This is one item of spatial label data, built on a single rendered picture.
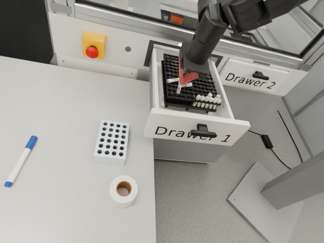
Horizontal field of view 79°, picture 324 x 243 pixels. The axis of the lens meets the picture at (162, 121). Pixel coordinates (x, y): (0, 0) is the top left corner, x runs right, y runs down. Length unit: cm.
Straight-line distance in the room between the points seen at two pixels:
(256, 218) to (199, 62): 132
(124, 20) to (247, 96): 65
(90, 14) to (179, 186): 116
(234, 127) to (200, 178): 101
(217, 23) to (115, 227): 50
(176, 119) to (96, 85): 37
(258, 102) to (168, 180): 79
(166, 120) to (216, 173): 118
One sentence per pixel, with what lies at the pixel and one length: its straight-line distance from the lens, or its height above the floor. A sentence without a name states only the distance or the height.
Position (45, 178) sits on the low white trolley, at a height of 76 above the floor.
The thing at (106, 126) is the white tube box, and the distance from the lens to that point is 61.
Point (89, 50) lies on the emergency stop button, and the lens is 72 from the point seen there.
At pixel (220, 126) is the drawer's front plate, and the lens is 57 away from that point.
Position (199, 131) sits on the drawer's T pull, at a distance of 52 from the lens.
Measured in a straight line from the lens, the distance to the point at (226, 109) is 67.
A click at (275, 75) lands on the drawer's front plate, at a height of 91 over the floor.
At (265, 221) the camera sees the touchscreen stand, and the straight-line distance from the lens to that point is 169.
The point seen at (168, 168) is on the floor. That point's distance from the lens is 150.
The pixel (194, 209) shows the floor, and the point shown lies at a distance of 146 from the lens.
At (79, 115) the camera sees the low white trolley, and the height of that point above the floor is 76.
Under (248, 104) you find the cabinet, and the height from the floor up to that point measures 71.
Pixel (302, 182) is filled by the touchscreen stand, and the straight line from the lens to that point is 153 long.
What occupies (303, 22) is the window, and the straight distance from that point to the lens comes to 92.
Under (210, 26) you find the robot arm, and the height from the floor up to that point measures 113.
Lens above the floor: 129
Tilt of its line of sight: 48 degrees down
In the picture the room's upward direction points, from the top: 23 degrees clockwise
